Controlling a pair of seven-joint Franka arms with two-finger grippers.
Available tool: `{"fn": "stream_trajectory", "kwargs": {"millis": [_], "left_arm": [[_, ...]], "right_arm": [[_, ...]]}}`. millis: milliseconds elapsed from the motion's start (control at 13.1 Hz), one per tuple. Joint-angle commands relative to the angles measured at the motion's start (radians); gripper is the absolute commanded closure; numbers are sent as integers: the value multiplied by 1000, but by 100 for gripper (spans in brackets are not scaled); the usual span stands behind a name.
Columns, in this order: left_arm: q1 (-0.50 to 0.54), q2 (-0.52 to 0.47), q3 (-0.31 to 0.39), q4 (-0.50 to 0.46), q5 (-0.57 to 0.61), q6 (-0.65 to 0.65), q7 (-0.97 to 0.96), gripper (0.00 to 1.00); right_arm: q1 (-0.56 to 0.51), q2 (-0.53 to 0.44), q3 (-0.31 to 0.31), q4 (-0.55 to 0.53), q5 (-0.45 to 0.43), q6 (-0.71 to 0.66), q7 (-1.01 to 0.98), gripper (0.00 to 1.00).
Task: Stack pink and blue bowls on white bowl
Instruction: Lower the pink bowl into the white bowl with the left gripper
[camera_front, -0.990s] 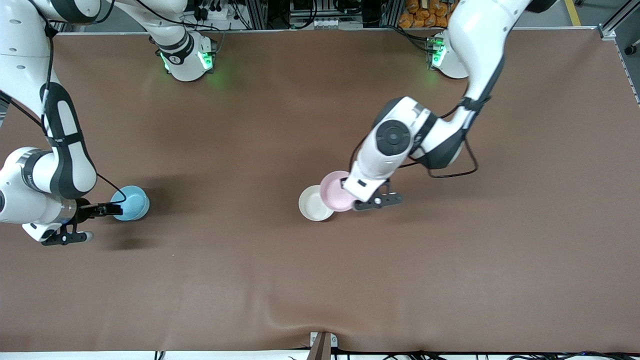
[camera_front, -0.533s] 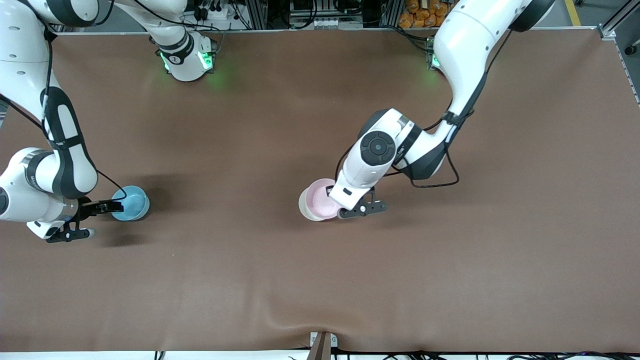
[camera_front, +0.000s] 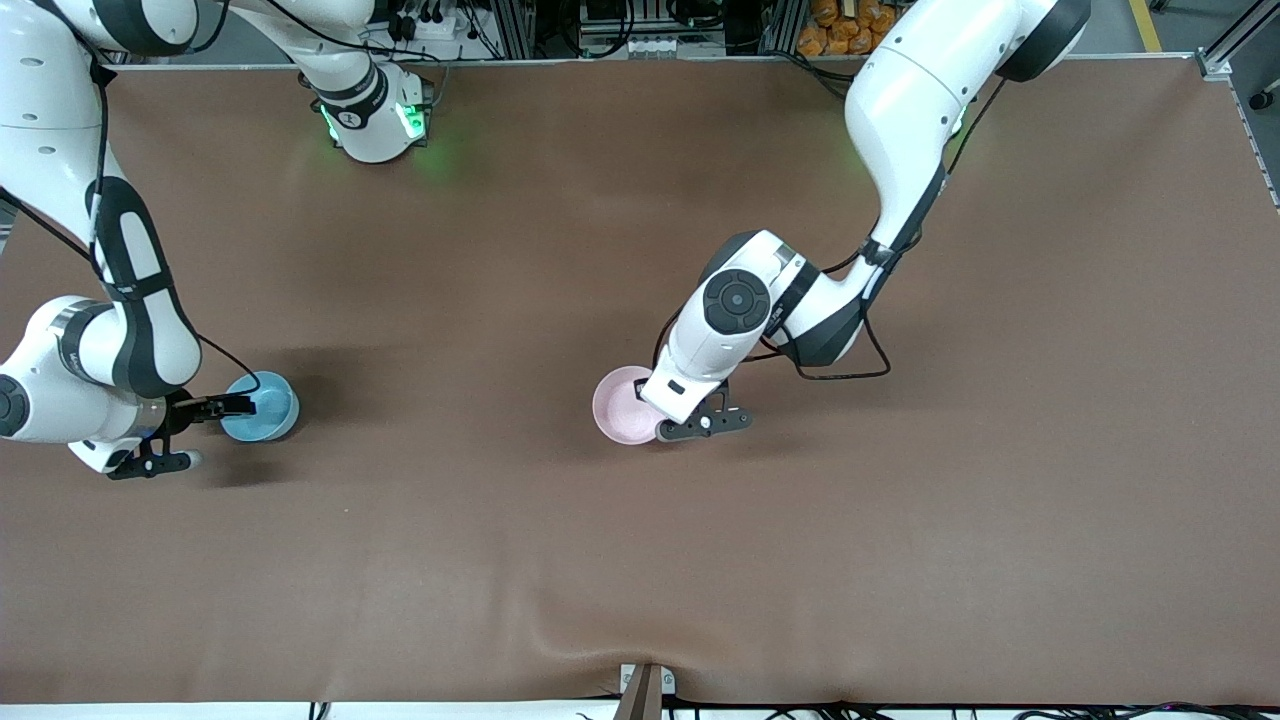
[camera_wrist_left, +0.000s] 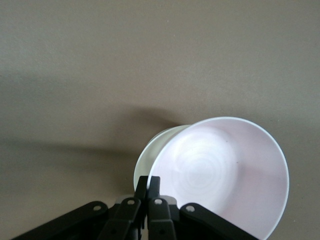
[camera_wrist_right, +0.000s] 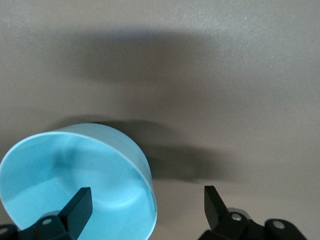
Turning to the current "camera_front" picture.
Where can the white power strip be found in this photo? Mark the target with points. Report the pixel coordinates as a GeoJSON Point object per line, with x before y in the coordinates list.
{"type": "Point", "coordinates": [430, 25]}

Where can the aluminium corner rail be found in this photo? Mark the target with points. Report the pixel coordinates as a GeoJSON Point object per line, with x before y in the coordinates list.
{"type": "Point", "coordinates": [1235, 40]}

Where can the grey metal table clamp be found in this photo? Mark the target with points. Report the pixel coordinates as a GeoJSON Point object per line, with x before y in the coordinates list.
{"type": "Point", "coordinates": [645, 695]}

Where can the blue bowl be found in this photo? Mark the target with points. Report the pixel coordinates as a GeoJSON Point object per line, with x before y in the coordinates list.
{"type": "Point", "coordinates": [270, 410]}

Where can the brown table cover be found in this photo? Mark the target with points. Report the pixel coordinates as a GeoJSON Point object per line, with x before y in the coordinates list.
{"type": "Point", "coordinates": [640, 560]}

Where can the pink bowl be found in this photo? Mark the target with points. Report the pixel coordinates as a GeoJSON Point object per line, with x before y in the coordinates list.
{"type": "Point", "coordinates": [615, 405]}

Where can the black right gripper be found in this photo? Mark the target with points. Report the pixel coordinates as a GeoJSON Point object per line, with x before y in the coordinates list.
{"type": "Point", "coordinates": [187, 410]}

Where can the white terminal strip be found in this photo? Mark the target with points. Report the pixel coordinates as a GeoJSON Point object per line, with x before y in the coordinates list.
{"type": "Point", "coordinates": [640, 47]}

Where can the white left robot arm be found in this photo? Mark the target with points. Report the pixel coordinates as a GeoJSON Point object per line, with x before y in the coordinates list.
{"type": "Point", "coordinates": [900, 110]}

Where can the orange packaged goods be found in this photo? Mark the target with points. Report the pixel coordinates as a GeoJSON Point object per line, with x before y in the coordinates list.
{"type": "Point", "coordinates": [835, 35]}

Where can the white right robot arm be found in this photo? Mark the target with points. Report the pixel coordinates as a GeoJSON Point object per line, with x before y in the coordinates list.
{"type": "Point", "coordinates": [130, 300]}

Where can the aluminium frame post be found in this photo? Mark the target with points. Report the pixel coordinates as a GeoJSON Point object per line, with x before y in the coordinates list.
{"type": "Point", "coordinates": [780, 25]}
{"type": "Point", "coordinates": [515, 30]}

